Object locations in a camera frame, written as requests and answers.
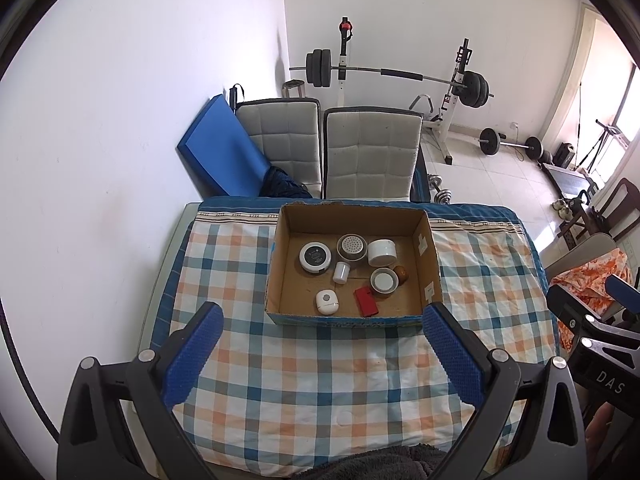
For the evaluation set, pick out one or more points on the dark grey fuzzy cloth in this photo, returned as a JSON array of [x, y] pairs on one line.
[[370, 465]]

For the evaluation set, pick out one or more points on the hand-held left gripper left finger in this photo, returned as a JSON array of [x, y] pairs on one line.
[[192, 355]]

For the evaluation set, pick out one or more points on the round jar with perforated lid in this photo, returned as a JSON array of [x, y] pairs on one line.
[[352, 246]]

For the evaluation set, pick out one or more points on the white weight rack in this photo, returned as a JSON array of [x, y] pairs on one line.
[[447, 120]]

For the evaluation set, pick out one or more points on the black tripod stand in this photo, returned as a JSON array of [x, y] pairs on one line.
[[607, 135]]

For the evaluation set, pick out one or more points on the person's right hand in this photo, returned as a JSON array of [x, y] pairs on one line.
[[602, 440]]

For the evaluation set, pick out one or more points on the round white disc device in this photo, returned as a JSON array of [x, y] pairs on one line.
[[316, 257]]

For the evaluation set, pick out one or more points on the plaid tablecloth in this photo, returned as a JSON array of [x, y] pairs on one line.
[[300, 385]]

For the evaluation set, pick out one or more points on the orange patterned cloth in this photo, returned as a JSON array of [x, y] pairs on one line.
[[592, 282]]

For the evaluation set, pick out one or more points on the dark blue cloth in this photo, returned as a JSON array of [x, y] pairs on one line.
[[285, 182]]

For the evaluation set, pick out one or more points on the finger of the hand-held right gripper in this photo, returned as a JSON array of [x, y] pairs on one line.
[[567, 305], [622, 290]]

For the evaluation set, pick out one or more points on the dark wooden chair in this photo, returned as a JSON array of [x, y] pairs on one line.
[[622, 195]]

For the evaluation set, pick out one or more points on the cardboard box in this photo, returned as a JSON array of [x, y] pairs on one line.
[[295, 290]]

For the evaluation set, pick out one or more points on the round tin with white centre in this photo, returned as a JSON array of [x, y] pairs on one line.
[[384, 280]]

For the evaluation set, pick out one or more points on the white rounded square device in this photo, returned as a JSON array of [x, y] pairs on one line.
[[327, 302]]

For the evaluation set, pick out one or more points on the pair of dumbbells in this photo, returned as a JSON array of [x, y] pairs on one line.
[[440, 192]]

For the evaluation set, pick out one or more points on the white round container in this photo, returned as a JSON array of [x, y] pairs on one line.
[[381, 252]]

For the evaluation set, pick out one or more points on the light grey chair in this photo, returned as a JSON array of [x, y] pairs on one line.
[[580, 255]]

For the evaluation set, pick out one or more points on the long barbell with black plates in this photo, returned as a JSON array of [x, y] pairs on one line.
[[320, 67]]

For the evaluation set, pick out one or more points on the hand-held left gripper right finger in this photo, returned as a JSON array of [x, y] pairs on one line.
[[452, 360]]

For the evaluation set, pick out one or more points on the small white cylinder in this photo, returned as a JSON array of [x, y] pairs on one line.
[[341, 272]]

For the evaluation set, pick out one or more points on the grey padded chair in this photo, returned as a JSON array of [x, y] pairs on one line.
[[280, 145], [370, 155]]

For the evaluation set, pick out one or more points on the small brown ball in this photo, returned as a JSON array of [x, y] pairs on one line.
[[401, 274]]

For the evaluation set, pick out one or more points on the blue foam mat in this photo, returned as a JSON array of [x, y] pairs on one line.
[[220, 145]]

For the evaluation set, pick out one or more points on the red case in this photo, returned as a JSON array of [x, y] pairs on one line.
[[365, 301]]

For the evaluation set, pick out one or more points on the dark low bench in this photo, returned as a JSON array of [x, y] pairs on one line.
[[567, 180]]

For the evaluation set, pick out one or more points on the short barbell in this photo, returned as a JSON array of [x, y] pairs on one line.
[[489, 141]]

